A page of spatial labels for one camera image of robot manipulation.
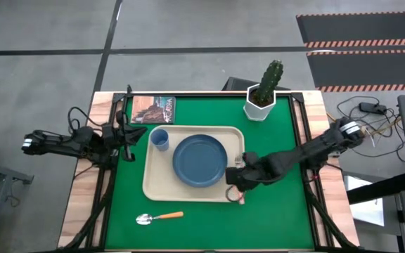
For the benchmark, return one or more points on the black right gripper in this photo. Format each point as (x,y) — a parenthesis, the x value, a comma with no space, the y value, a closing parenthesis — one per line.
(258,168)

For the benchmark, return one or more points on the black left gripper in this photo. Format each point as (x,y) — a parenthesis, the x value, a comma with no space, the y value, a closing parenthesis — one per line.
(114,135)

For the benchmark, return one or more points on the blue cup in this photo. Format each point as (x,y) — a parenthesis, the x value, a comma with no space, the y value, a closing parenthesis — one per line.
(159,140)

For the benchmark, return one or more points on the blue round plate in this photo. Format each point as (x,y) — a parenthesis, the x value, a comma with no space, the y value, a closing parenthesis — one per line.
(200,160)

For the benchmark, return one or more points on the beige plastic tray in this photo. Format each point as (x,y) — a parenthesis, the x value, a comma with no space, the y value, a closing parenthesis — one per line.
(160,182)

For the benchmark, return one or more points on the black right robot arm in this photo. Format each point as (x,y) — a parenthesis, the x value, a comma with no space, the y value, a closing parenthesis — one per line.
(311,149)

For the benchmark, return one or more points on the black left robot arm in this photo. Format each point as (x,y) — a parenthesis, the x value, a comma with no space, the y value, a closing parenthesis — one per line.
(58,144)

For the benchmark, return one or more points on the Acadia picture book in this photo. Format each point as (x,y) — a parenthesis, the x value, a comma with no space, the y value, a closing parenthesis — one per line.
(153,109)

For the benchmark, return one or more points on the green table mat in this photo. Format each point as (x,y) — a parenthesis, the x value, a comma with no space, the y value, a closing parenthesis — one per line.
(276,218)

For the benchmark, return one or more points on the white hexagonal plant pot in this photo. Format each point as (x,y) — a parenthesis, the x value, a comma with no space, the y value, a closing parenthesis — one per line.
(258,114)

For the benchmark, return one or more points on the black chair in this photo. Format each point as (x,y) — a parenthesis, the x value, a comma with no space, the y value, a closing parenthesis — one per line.
(237,84)

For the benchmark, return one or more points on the green cactus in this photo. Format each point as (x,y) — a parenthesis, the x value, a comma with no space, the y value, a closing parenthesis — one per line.
(269,81)

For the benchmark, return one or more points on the black power adapter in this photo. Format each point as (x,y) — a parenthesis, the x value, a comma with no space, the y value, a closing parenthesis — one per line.
(373,107)

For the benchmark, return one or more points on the black striped floor mat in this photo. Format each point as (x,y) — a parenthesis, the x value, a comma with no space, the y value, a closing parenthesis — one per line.
(364,68)
(360,28)

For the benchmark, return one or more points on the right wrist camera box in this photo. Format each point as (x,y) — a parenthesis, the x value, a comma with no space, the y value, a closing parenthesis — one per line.
(234,177)

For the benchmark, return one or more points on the black table frame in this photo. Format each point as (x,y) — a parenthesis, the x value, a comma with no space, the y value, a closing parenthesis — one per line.
(295,97)

